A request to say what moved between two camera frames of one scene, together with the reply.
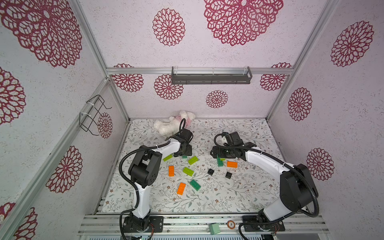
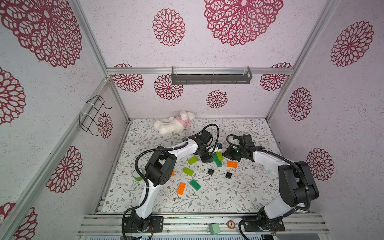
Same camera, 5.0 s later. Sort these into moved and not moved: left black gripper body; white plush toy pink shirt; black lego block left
Moved: left black gripper body
Not moved: white plush toy pink shirt; black lego block left
